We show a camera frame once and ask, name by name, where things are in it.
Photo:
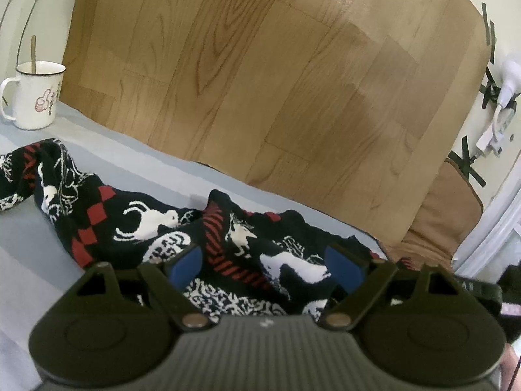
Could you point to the black tape strip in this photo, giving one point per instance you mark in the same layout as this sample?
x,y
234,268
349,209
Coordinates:
x,y
488,28

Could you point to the brown seat cushion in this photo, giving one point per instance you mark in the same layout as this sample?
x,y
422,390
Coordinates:
x,y
443,220

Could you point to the spoon in mug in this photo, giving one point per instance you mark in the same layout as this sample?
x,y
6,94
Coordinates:
x,y
33,53

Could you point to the crossed black tape strips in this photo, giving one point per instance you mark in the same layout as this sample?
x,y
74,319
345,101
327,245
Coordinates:
x,y
489,89
468,163

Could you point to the white enamel mug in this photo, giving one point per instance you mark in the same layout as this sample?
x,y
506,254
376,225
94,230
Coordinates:
x,y
34,97

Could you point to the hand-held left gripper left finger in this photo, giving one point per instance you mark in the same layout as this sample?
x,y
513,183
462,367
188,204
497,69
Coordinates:
x,y
185,264

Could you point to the wood-grain vinyl sheet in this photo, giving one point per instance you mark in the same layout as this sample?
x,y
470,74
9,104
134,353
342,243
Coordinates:
x,y
264,81

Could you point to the white wall charger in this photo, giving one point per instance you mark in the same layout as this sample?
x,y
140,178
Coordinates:
x,y
506,85

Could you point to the striped bed sheet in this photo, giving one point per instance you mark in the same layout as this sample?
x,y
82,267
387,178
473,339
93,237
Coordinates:
x,y
32,260

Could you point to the person's right hand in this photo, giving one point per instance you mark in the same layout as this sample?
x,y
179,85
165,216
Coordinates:
x,y
513,368

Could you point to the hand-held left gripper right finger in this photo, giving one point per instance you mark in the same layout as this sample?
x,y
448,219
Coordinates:
x,y
344,266

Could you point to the black reindeer knit sweater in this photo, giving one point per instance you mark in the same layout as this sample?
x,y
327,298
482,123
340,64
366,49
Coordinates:
x,y
244,244

